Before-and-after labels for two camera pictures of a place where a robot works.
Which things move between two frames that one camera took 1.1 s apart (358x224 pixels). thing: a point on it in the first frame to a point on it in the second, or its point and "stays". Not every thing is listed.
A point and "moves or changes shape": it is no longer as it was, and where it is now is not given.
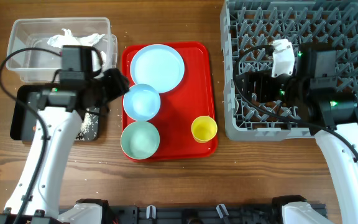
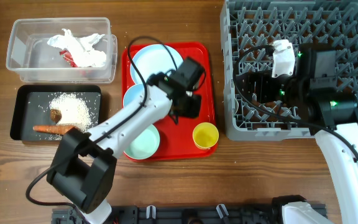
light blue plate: [159, 66] stays
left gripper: [112, 84] to [195, 111]
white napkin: [68, 38] stays
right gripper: [261, 78] stays
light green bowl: [140, 140] stays
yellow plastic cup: [204, 129] moves or changes shape
